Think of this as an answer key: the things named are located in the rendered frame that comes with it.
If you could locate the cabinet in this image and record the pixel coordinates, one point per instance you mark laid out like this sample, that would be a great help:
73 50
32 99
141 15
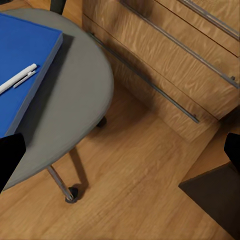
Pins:
180 58
213 181

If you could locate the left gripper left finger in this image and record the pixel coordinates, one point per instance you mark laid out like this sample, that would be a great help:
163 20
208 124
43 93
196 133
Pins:
12 150

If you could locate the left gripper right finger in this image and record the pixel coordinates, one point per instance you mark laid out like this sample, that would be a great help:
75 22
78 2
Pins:
232 149

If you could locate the folder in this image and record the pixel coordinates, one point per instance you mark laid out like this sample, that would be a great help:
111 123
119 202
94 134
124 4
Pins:
22 44

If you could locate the pen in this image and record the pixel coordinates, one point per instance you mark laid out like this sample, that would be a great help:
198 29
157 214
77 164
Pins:
19 78

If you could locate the swivel chair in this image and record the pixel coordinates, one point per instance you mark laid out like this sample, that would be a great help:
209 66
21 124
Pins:
72 99

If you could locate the bookcase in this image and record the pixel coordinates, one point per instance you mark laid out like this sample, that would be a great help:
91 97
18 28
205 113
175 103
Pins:
73 9

